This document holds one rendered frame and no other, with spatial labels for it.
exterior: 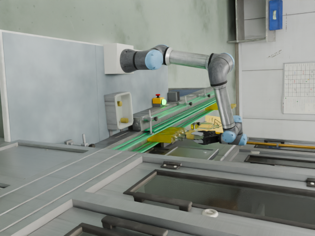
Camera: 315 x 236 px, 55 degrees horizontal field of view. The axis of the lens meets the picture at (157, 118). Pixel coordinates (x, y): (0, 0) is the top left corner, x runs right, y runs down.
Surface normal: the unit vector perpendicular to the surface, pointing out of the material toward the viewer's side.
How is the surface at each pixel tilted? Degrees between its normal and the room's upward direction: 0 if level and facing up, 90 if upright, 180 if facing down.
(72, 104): 0
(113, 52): 90
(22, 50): 0
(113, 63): 90
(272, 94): 90
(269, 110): 90
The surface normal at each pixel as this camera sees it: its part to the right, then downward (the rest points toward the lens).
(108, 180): 0.88, 0.04
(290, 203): -0.07, -0.98
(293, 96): -0.47, 0.21
